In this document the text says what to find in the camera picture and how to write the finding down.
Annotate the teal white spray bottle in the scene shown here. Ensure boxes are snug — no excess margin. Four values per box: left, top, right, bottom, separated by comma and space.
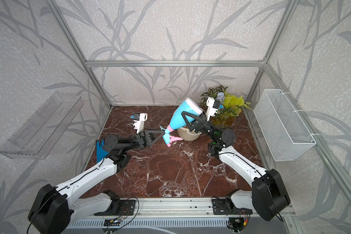
163, 97, 203, 147

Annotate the cream plastic bucket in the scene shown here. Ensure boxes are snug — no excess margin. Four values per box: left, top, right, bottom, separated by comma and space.
177, 126, 202, 141

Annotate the aluminium cage frame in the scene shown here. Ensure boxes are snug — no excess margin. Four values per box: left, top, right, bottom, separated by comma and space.
46, 0, 351, 220

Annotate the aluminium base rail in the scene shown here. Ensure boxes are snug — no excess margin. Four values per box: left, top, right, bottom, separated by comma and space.
64, 197, 303, 234

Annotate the potted artificial plant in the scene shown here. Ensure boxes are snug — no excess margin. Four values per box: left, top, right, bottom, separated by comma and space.
200, 85, 251, 126

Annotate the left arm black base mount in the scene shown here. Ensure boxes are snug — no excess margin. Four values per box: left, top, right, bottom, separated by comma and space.
94, 190, 137, 216

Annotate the blue gardening glove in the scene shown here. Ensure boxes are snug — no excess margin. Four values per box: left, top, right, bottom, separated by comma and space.
95, 139, 108, 163

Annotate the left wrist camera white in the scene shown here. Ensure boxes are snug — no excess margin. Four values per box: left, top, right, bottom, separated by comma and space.
131, 113, 148, 134

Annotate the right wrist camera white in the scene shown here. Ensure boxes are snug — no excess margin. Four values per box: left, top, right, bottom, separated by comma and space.
206, 97, 222, 121

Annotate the white wire mesh basket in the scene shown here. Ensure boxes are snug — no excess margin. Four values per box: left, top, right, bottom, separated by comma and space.
253, 89, 316, 161

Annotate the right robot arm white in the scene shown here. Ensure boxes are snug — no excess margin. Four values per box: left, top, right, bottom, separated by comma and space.
181, 111, 291, 221

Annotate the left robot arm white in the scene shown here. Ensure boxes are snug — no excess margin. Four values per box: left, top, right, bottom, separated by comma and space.
28, 129, 170, 234

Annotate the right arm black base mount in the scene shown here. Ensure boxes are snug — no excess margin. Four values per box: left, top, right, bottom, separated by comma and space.
211, 189, 254, 215

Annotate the clear plastic wall shelf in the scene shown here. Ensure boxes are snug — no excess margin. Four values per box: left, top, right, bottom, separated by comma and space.
0, 92, 84, 160

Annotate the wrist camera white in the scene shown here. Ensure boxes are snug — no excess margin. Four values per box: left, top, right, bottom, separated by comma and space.
131, 113, 148, 134
206, 97, 222, 121

